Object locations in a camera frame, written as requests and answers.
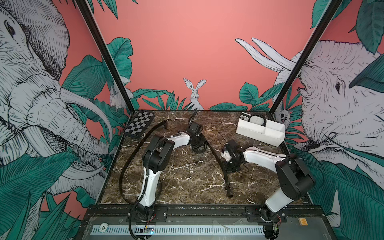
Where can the white divided storage box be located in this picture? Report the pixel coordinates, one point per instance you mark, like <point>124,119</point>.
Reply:
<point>273,133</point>

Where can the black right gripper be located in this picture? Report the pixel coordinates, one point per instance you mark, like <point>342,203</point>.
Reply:
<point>227,169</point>

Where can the black frame post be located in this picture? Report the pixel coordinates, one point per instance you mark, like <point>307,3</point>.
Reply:
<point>98,38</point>
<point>324,21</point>

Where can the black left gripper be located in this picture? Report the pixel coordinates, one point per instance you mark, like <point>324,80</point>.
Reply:
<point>202,139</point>

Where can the black frame post right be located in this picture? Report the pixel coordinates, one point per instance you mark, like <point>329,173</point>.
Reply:
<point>324,21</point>

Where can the black belt with metal buckle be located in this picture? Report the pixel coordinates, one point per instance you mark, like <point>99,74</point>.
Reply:
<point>254,118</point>

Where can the orange warning sticker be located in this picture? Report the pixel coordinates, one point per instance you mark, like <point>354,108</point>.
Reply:
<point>303,222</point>

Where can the black white checkerboard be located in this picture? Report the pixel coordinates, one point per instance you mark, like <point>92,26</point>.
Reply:
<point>138,125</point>

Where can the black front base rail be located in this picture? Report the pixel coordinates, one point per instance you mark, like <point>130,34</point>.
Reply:
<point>166,212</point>

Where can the black frame post left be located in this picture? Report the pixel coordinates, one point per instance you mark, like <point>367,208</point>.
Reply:
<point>98,38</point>

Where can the white slotted cable duct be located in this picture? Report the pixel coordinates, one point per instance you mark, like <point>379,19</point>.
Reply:
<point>176,230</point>

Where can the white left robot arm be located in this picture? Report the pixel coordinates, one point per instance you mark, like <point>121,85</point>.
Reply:
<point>155,160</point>

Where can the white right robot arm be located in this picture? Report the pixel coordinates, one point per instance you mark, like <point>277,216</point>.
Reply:
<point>295,179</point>

